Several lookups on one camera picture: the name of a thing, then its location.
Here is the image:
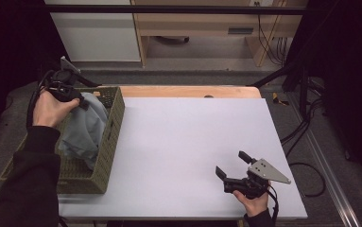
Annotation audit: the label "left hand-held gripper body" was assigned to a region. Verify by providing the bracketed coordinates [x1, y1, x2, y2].
[45, 56, 85, 103]

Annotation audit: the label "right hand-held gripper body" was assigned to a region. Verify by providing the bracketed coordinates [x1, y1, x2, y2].
[223, 158, 292, 200]

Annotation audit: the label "grey-blue cloth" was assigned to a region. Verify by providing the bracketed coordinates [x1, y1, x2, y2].
[57, 92, 109, 171]

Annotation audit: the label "olive green plastic basket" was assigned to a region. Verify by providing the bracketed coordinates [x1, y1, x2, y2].
[0, 86, 127, 195]

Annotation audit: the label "person's left hand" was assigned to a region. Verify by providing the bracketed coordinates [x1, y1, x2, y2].
[31, 90, 80, 129]

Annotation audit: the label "person's right hand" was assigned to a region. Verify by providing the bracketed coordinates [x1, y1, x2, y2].
[233, 188, 270, 218]

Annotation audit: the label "white table mat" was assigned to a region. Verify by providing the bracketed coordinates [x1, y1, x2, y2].
[58, 96, 309, 220]

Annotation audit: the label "white cabinet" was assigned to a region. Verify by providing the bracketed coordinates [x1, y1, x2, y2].
[43, 0, 142, 62]

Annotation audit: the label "yellow and black tool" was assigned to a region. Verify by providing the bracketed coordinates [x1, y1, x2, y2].
[271, 92, 290, 107]

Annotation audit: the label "black curtain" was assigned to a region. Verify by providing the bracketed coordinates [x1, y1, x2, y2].
[0, 0, 71, 149]
[285, 0, 362, 193]

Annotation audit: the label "black chair base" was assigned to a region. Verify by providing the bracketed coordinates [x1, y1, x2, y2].
[152, 35, 191, 44]

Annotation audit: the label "black metal stand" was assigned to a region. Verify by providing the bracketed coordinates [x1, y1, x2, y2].
[250, 61, 326, 118]

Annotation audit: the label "black horizontal bar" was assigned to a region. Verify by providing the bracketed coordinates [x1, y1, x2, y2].
[45, 4, 309, 15]

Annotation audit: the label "light wooden desk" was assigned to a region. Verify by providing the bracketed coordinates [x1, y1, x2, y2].
[130, 0, 309, 68]

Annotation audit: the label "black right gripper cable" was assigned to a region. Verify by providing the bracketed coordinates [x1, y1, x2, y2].
[267, 183, 280, 227]

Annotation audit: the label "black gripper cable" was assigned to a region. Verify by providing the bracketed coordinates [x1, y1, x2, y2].
[267, 183, 280, 227]
[26, 69, 56, 129]

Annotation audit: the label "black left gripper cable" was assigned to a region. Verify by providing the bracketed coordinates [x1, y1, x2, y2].
[26, 69, 56, 129]

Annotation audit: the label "black floor cable bundle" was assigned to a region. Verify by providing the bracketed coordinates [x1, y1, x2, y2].
[280, 96, 325, 159]

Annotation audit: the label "black looped floor cable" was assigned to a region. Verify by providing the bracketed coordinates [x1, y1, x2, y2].
[287, 162, 327, 199]

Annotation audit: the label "aluminium floor rail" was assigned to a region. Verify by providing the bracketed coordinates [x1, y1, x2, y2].
[286, 94, 362, 227]

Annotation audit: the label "black hanging desk cables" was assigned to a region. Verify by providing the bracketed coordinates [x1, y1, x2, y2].
[256, 2, 289, 66]

